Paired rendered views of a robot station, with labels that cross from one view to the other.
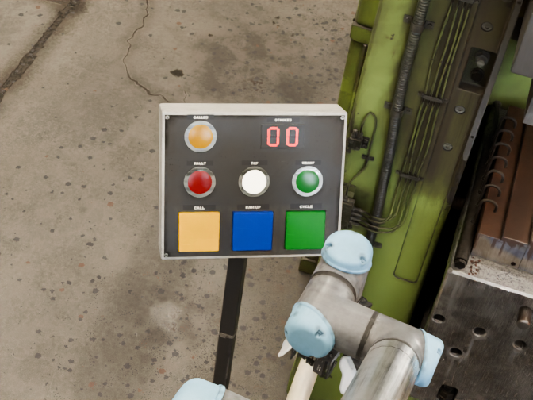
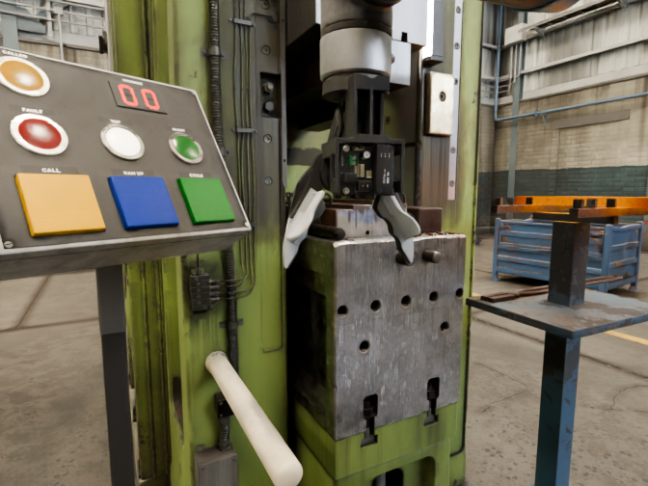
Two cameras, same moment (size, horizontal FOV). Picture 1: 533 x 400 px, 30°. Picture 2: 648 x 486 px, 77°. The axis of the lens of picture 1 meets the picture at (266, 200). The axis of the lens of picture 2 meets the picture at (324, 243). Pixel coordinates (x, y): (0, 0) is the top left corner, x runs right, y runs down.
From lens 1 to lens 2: 1.52 m
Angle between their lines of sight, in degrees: 51
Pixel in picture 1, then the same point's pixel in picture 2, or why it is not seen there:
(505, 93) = not seen: hidden behind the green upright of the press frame
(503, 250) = (357, 221)
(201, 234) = (68, 203)
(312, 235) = (218, 203)
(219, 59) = not seen: outside the picture
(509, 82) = not seen: hidden behind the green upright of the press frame
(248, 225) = (137, 191)
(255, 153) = (113, 111)
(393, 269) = (259, 343)
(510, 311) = (391, 265)
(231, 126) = (67, 74)
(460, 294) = (351, 268)
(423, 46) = (224, 78)
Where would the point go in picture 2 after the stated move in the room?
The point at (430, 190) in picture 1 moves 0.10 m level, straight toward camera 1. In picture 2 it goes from (266, 234) to (281, 238)
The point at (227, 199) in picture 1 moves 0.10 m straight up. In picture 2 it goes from (93, 161) to (87, 80)
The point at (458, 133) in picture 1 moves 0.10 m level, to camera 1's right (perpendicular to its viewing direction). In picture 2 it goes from (273, 164) to (306, 165)
